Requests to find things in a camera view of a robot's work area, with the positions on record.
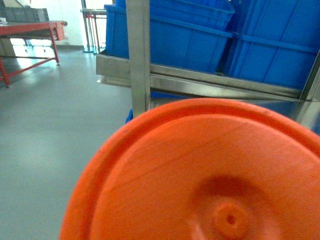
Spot orange cylindrical capacitor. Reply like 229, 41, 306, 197
59, 98, 320, 240

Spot blue plastic crate left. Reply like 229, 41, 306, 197
104, 0, 236, 74

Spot blue plastic crate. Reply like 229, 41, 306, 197
104, 0, 236, 74
223, 0, 320, 90

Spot steel railing posts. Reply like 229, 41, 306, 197
80, 0, 107, 55

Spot red metal conveyor table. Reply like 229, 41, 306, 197
0, 20, 68, 88

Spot blue plastic crate right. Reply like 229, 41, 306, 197
223, 0, 320, 90

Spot stainless steel rack frame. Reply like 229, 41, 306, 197
96, 0, 320, 128

